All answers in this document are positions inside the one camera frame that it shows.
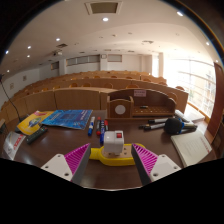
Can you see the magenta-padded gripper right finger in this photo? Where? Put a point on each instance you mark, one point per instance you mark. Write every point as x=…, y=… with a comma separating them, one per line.
x=160, y=166

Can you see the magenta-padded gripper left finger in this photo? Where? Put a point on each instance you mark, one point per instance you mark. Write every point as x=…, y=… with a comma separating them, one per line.
x=61, y=166

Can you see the white charger with red button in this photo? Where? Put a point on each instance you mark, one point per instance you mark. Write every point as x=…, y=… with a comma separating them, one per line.
x=112, y=142

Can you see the white paper booklet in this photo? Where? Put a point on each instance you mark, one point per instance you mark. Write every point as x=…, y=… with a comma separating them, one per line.
x=193, y=148

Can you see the black remote control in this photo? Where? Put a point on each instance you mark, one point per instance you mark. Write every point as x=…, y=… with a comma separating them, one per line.
x=36, y=135

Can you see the black marker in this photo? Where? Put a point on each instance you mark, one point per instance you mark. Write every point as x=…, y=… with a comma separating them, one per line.
x=153, y=126
x=158, y=120

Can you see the yellow power strip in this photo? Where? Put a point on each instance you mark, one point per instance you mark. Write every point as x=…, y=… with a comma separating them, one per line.
x=113, y=160

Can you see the blue booklet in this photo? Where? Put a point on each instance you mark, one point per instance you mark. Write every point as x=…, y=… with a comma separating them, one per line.
x=68, y=118

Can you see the white marker with blue caps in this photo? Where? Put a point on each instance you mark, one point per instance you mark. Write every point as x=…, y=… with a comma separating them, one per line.
x=91, y=125

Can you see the yellow book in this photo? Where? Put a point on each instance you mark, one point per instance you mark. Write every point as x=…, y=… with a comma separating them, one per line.
x=31, y=123

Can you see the red and white booklet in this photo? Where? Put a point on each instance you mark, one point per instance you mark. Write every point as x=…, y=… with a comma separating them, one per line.
x=13, y=144

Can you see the dark blue marker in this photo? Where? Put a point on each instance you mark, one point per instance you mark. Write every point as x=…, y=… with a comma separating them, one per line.
x=102, y=131

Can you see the thin red marker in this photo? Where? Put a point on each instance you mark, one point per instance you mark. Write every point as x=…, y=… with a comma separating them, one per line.
x=98, y=126

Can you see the white remote control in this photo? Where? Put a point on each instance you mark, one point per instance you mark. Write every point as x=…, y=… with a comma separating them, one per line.
x=181, y=115

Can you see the wooden cabinet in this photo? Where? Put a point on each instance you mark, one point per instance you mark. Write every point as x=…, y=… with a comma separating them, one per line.
x=219, y=136

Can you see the wooden desk organizer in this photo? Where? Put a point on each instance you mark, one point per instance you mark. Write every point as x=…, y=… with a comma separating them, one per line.
x=146, y=100

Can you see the rows of wooden lecture seats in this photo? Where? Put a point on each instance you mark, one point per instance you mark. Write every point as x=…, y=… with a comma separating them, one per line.
x=76, y=98

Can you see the wooden door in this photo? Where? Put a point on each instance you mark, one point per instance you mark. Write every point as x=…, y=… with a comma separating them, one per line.
x=216, y=100

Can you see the large window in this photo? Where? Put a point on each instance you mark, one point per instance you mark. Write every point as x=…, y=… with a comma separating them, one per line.
x=196, y=86

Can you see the ceiling projector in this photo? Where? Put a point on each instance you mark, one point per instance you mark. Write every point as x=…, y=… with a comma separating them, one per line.
x=58, y=53

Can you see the round ceiling lights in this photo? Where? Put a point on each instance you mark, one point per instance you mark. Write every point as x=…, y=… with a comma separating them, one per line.
x=105, y=19

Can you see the square ceiling vent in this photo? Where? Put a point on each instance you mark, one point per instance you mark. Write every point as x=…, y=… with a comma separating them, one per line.
x=104, y=7

